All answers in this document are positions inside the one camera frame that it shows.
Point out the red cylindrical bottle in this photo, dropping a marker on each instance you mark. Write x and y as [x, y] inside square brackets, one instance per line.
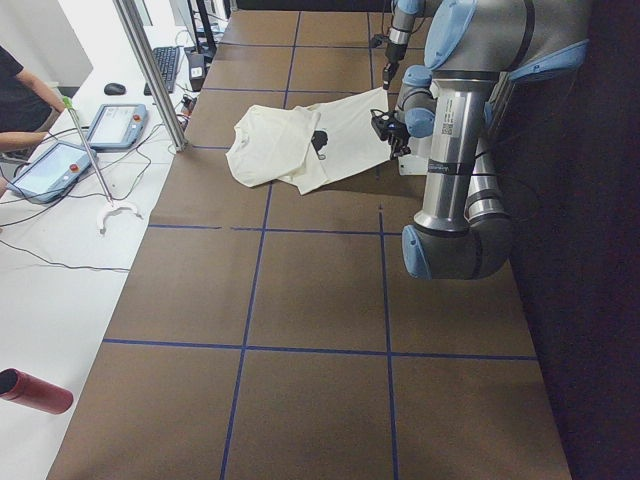
[23, 389]

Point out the near blue teach pendant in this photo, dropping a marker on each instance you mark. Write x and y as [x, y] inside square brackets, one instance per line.
[52, 173]

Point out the black keyboard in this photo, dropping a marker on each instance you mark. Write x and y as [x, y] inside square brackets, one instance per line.
[167, 60]

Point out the aluminium frame post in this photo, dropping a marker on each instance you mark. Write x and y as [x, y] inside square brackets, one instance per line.
[134, 30]

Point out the black box white label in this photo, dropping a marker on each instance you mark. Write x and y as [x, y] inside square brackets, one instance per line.
[197, 70]

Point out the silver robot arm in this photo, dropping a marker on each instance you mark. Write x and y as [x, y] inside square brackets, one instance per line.
[404, 15]
[474, 51]

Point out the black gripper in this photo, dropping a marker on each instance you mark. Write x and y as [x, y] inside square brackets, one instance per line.
[399, 147]
[392, 51]

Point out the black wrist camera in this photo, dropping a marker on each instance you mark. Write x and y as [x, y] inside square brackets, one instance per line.
[384, 124]
[377, 40]

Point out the black computer mouse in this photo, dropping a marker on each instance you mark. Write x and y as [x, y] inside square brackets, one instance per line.
[114, 89]

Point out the blue teach pendant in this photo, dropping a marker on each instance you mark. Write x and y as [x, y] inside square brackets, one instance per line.
[52, 173]
[117, 127]

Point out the seated person black shirt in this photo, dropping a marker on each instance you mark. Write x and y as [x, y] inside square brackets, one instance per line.
[29, 108]

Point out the white camera post base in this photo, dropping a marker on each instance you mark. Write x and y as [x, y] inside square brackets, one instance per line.
[413, 165]

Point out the far blue teach pendant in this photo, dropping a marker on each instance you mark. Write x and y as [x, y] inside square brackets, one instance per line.
[117, 127]

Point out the cream long-sleeve cat shirt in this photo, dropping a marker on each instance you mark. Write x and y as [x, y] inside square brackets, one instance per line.
[308, 147]

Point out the metal rod white hook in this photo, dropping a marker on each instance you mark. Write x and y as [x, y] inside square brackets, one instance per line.
[112, 205]

